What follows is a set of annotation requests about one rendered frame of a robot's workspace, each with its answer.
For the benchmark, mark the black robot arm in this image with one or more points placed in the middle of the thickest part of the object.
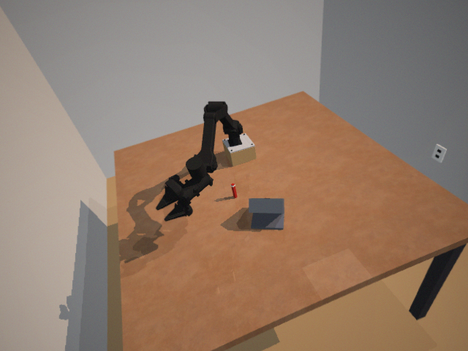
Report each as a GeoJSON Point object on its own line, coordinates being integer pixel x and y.
{"type": "Point", "coordinates": [205, 162]}

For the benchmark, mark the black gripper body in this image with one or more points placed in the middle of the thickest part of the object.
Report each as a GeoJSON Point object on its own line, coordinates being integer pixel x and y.
{"type": "Point", "coordinates": [184, 194]}

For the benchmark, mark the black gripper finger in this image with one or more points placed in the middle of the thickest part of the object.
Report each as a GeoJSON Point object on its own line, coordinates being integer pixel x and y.
{"type": "Point", "coordinates": [175, 213]}
{"type": "Point", "coordinates": [167, 199]}

